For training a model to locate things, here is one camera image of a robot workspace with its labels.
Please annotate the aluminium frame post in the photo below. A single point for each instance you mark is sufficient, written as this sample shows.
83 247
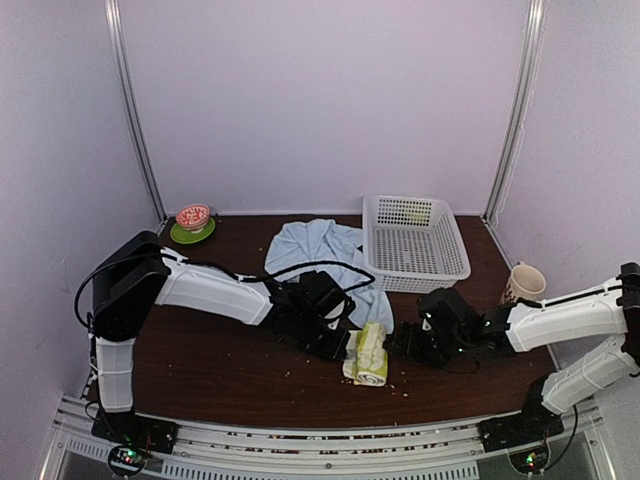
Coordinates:
117 39
529 64

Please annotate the green patterned towel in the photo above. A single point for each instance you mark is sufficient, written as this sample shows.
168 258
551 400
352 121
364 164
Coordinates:
366 362

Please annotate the green plate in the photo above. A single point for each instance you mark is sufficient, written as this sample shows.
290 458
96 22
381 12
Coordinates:
184 237

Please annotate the left aluminium frame post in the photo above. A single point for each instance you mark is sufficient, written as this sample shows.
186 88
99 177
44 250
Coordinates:
117 39

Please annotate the right aluminium frame post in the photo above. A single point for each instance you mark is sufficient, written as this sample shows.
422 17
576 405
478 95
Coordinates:
529 64

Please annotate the red patterned bowl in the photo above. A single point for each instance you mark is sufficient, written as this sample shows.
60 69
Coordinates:
194 218

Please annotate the aluminium front rail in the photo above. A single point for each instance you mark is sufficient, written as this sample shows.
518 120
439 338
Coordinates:
442 450

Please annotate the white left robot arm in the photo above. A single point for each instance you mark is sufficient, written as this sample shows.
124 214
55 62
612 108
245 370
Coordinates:
143 274

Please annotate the light blue towel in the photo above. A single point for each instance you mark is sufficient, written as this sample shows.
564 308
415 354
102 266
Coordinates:
327 242

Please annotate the white plastic basket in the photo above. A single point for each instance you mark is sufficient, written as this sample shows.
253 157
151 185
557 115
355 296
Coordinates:
412 245

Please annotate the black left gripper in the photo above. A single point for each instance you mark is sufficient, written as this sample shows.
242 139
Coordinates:
336 350

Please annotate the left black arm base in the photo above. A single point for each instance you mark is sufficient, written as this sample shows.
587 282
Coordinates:
133 430

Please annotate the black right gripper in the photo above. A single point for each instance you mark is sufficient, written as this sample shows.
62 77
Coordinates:
409 340

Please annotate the beige patterned mug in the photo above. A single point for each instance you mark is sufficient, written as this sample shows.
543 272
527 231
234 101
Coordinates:
525 281

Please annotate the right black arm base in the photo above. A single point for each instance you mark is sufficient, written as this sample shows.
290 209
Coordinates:
532 424

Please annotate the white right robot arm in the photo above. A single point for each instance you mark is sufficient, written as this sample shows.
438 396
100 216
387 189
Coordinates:
610 309

